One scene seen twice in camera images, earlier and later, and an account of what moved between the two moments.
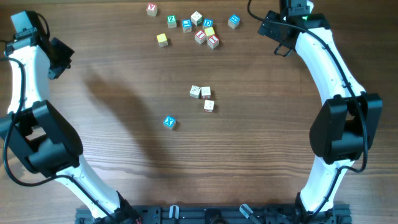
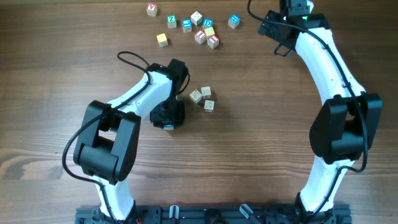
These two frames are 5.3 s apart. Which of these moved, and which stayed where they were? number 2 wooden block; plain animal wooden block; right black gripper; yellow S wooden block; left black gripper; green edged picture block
Moved: green edged picture block; left black gripper
Stayed: right black gripper; plain animal wooden block; yellow S wooden block; number 2 wooden block
